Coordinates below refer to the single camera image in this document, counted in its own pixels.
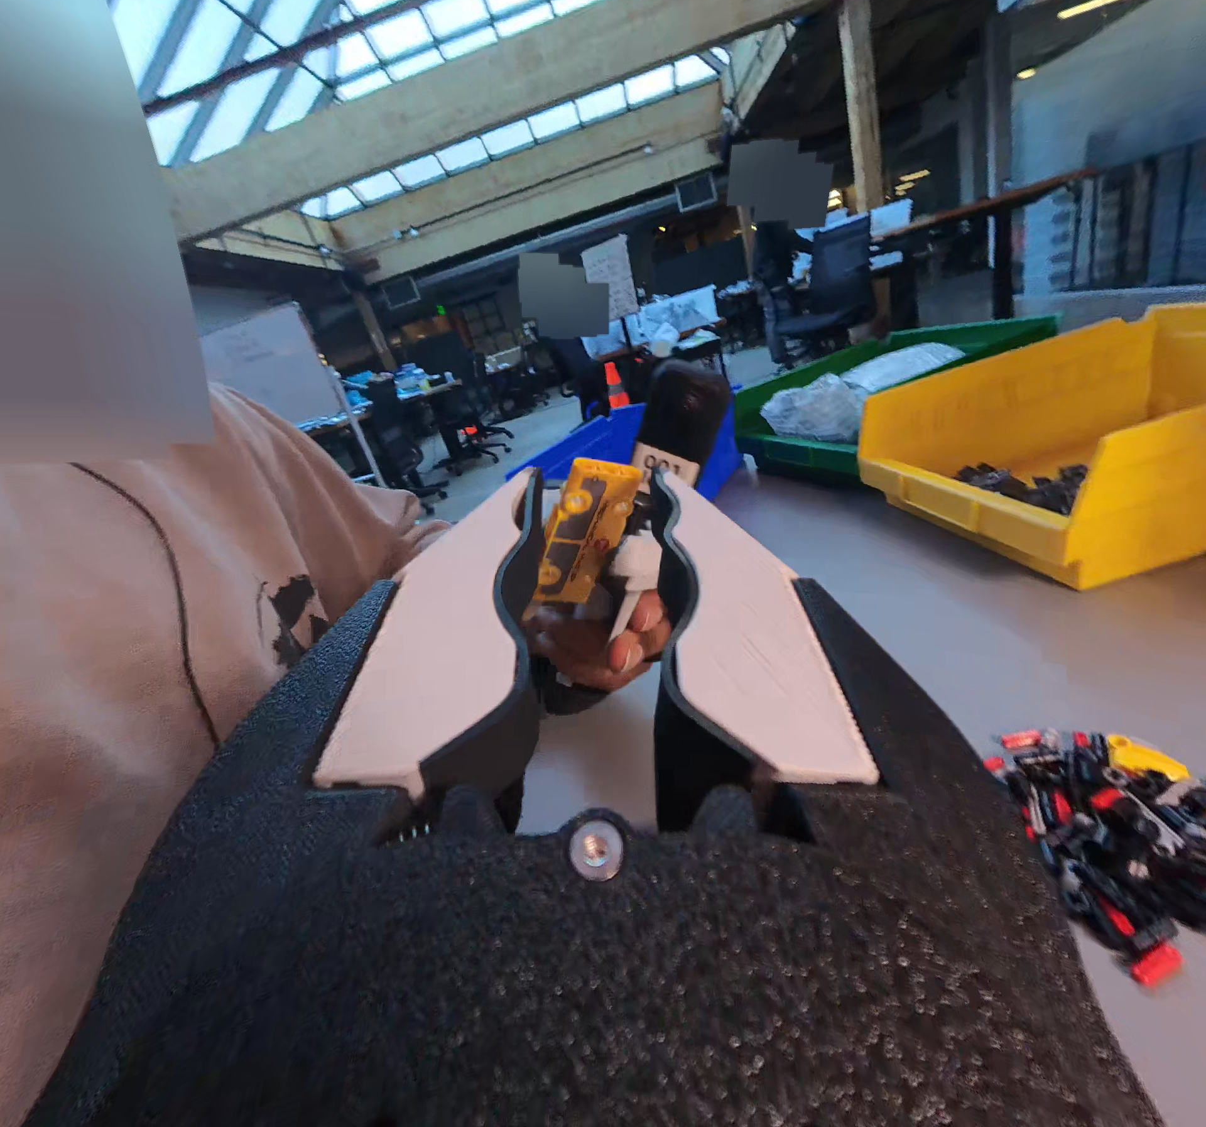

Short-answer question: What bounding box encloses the person's left forearm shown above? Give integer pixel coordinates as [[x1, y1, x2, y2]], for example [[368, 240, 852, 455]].
[[372, 486, 455, 584]]

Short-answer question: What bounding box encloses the person's grey hoodie torso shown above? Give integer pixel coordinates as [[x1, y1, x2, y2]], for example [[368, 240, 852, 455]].
[[0, 383, 425, 1123]]

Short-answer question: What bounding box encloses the white printed wall paper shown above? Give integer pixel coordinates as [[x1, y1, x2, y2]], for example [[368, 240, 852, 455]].
[[581, 234, 642, 321]]

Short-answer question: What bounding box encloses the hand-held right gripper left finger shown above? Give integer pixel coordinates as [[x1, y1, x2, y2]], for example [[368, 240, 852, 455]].
[[313, 468, 548, 835]]

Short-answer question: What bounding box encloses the black metal railing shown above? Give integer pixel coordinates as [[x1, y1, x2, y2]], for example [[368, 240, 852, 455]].
[[1019, 145, 1206, 297]]

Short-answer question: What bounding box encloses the grey desk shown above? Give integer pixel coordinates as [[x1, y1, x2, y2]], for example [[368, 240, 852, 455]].
[[513, 459, 1206, 1127]]

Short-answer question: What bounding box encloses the yellow plastic bin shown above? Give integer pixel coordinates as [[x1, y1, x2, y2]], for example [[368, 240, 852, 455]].
[[857, 302, 1206, 593]]

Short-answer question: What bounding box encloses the black earphone cord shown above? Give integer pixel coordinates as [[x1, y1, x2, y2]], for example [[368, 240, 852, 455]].
[[70, 462, 222, 750]]

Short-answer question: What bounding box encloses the long yellow perforated beam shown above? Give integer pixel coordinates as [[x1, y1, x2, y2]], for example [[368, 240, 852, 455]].
[[532, 459, 646, 607]]

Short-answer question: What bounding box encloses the dark background table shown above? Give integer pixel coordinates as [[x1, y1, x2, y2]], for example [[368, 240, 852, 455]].
[[876, 167, 1104, 320]]

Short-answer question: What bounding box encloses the heap of dark grey plates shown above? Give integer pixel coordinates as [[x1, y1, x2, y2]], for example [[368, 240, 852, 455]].
[[954, 462, 1091, 516]]

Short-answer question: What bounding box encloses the blue plastic bin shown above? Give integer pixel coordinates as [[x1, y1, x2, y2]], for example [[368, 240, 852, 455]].
[[505, 401, 745, 499]]

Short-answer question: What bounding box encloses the pile of black red pins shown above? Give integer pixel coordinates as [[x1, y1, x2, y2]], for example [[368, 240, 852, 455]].
[[983, 729, 1206, 989]]

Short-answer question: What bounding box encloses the thick wooden post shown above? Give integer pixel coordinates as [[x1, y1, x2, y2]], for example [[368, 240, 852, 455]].
[[836, 0, 887, 214]]

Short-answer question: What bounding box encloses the black mesh office chair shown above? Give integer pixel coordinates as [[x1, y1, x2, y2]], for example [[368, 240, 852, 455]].
[[770, 216, 877, 367]]

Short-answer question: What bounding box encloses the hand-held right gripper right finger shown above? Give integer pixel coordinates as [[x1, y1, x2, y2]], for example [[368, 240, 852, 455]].
[[652, 468, 882, 844]]

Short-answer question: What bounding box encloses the clear plastic bag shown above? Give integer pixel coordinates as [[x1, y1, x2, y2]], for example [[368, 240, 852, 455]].
[[759, 342, 968, 445]]

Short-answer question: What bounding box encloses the green plastic bin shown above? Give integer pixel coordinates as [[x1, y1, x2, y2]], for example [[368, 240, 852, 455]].
[[733, 315, 1062, 487]]

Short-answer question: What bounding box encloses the person's left hand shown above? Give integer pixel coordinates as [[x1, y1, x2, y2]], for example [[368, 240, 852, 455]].
[[522, 592, 675, 690]]

